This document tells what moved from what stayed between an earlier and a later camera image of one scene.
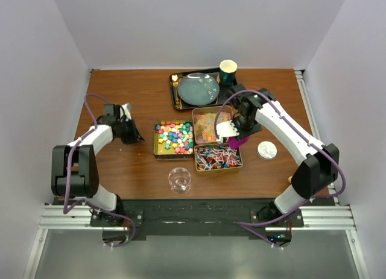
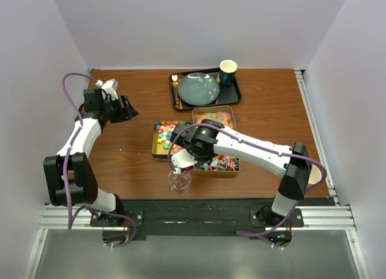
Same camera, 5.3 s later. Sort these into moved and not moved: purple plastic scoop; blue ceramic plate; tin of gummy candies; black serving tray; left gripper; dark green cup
Moved: left gripper; purple plastic scoop
Not moved: tin of gummy candies; dark green cup; blue ceramic plate; black serving tray
